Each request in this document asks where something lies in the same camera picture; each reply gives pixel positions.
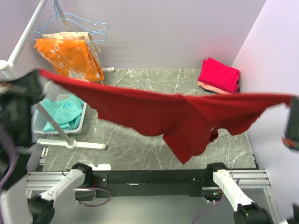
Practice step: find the folded navy t shirt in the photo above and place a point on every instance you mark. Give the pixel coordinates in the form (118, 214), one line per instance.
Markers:
(231, 90)

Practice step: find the teal t shirt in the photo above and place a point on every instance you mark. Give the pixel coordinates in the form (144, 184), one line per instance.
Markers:
(67, 112)

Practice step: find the white laundry basket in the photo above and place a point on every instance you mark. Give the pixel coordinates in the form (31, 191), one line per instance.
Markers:
(55, 92)

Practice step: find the folded pink t shirt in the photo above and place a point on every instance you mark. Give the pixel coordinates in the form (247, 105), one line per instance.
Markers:
(217, 74)

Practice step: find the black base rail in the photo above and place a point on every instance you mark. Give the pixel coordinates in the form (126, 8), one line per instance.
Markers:
(153, 182)

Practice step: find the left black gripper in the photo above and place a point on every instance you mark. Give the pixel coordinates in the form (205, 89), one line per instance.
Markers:
(30, 86)

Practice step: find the orange patterned cloth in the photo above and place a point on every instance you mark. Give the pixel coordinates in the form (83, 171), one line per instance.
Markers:
(70, 58)

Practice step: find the aluminium frame rail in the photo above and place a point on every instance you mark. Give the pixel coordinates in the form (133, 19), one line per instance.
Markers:
(249, 179)

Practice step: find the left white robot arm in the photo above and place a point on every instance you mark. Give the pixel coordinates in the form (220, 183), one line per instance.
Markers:
(15, 207)

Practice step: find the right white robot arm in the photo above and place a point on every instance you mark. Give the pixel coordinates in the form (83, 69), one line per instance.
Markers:
(246, 211)

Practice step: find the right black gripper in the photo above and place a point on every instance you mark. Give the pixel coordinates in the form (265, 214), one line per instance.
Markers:
(292, 132)

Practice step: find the beige cloth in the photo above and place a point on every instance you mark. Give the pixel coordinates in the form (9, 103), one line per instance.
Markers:
(85, 36)

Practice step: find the folded salmon t shirt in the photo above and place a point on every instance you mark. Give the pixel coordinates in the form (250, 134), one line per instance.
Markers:
(211, 88)

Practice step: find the dark red t shirt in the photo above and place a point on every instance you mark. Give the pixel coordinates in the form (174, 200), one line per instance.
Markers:
(186, 123)

